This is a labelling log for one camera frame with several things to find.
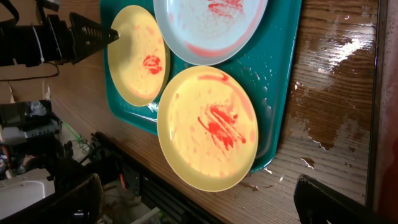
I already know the black tray with red water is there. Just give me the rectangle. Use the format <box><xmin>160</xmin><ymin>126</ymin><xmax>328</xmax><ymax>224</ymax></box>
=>
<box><xmin>366</xmin><ymin>0</ymin><xmax>397</xmax><ymax>223</ymax></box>

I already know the yellow plate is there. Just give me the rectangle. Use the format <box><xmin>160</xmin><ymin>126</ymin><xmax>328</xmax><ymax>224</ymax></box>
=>
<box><xmin>157</xmin><ymin>66</ymin><xmax>259</xmax><ymax>192</ymax></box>
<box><xmin>107</xmin><ymin>5</ymin><xmax>170</xmax><ymax>106</ymax></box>

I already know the teal plastic tray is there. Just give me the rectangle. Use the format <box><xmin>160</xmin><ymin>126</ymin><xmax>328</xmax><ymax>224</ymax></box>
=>
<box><xmin>99</xmin><ymin>0</ymin><xmax>303</xmax><ymax>172</ymax></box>

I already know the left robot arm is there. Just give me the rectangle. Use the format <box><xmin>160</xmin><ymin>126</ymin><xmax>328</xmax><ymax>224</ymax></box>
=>
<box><xmin>1</xmin><ymin>0</ymin><xmax>119</xmax><ymax>67</ymax></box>

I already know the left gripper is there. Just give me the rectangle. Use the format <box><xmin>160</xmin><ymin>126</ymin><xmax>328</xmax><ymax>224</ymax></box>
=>
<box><xmin>32</xmin><ymin>12</ymin><xmax>119</xmax><ymax>65</ymax></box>

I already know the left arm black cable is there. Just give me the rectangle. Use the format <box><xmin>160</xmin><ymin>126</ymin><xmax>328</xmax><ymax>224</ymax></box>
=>
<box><xmin>0</xmin><ymin>60</ymin><xmax>60</xmax><ymax>83</ymax></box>

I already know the light blue plate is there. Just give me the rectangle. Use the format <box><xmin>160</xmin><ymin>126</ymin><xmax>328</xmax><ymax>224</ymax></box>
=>
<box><xmin>153</xmin><ymin>0</ymin><xmax>268</xmax><ymax>65</ymax></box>

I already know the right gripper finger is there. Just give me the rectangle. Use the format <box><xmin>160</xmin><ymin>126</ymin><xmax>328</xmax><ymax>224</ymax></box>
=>
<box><xmin>294</xmin><ymin>174</ymin><xmax>393</xmax><ymax>224</ymax></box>

